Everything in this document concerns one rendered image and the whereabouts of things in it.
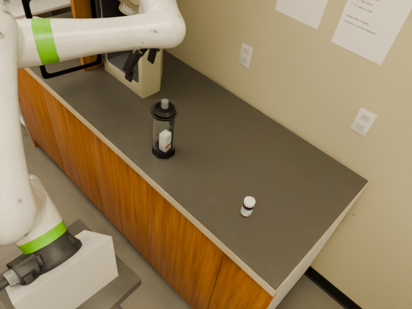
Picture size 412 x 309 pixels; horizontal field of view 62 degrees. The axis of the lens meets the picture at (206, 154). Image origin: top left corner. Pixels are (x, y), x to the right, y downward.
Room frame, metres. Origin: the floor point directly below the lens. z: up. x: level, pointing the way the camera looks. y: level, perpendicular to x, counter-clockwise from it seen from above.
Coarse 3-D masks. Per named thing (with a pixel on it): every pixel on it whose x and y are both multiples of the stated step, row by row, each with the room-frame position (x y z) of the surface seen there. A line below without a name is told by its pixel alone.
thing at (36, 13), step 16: (32, 0) 1.34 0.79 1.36; (48, 0) 1.39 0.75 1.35; (64, 0) 1.44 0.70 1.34; (80, 0) 1.48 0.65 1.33; (32, 16) 1.33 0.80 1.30; (48, 16) 1.38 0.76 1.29; (64, 16) 1.43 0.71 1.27; (80, 16) 1.48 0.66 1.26; (48, 64) 1.34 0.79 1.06; (64, 64) 1.40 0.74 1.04; (80, 64) 1.45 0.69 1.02
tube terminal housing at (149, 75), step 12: (120, 0) 1.44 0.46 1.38; (144, 60) 1.37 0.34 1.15; (156, 60) 1.42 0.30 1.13; (120, 72) 1.46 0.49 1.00; (144, 72) 1.37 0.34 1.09; (156, 72) 1.43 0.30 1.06; (132, 84) 1.40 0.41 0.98; (144, 84) 1.36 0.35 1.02; (156, 84) 1.43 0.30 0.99; (144, 96) 1.36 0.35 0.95
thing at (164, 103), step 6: (162, 102) 1.01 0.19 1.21; (168, 102) 1.02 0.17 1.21; (156, 108) 1.01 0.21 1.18; (162, 108) 1.01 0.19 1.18; (168, 108) 1.02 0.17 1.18; (174, 108) 1.03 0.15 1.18; (156, 114) 0.99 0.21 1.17; (162, 114) 0.99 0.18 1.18; (168, 114) 0.99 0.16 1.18; (174, 114) 1.01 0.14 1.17
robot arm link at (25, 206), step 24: (0, 24) 0.63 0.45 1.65; (0, 48) 0.60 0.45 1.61; (0, 72) 0.57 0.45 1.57; (0, 96) 0.54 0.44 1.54; (0, 120) 0.50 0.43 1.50; (0, 144) 0.47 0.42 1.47; (0, 168) 0.43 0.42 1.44; (24, 168) 0.46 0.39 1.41; (0, 192) 0.39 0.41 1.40; (24, 192) 0.42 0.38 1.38; (0, 216) 0.36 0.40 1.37; (24, 216) 0.38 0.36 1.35; (0, 240) 0.33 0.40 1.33
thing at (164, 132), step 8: (152, 112) 1.00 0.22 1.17; (176, 112) 1.02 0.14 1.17; (160, 128) 0.98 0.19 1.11; (168, 128) 0.99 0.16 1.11; (160, 136) 0.98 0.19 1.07; (168, 136) 0.99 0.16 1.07; (160, 144) 0.98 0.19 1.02; (168, 144) 0.99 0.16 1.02; (160, 152) 0.98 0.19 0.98; (168, 152) 0.99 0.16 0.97
